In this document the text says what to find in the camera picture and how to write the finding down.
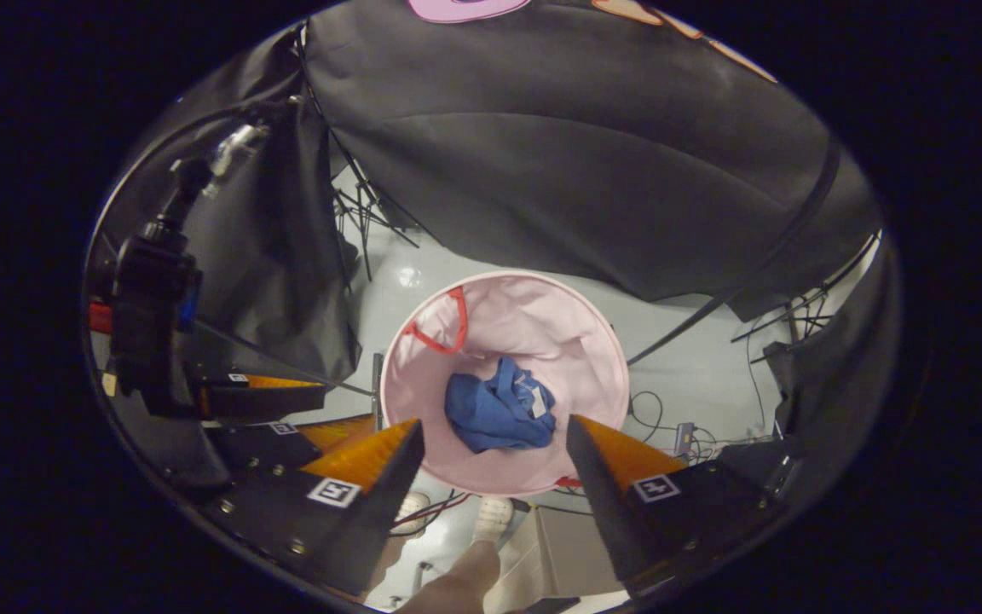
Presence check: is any black backdrop cloth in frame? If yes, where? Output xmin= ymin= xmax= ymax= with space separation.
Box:
xmin=86 ymin=0 xmax=892 ymax=487

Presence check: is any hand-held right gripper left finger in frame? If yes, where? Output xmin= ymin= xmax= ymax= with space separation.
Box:
xmin=199 ymin=418 xmax=426 ymax=597

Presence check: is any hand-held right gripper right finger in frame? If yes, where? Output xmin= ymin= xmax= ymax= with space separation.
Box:
xmin=566 ymin=414 xmax=799 ymax=598

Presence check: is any black floor cable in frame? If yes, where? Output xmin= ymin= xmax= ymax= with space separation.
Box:
xmin=627 ymin=390 xmax=786 ymax=466

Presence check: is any cardboard box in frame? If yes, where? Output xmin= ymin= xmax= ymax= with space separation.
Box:
xmin=487 ymin=505 xmax=628 ymax=611

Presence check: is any white shoe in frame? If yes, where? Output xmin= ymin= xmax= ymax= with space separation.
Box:
xmin=471 ymin=496 xmax=516 ymax=545
xmin=392 ymin=490 xmax=433 ymax=539

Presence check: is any red floor cable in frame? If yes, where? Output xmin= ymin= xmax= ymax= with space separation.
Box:
xmin=393 ymin=492 xmax=471 ymax=526

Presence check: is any black tripod stand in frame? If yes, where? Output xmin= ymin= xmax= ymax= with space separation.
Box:
xmin=329 ymin=162 xmax=425 ymax=284
xmin=730 ymin=230 xmax=880 ymax=346

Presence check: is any pink laundry hamper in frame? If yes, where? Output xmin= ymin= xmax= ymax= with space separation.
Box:
xmin=379 ymin=270 xmax=632 ymax=498

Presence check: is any black rack upright pole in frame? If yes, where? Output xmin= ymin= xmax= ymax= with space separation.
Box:
xmin=626 ymin=136 xmax=846 ymax=368

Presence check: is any silver metal fitting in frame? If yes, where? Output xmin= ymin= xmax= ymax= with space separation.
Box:
xmin=208 ymin=122 xmax=273 ymax=199

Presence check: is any blue corduroy shirt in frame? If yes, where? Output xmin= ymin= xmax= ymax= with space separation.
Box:
xmin=444 ymin=356 xmax=557 ymax=454

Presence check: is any person's leg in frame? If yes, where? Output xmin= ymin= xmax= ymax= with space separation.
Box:
xmin=393 ymin=540 xmax=503 ymax=614

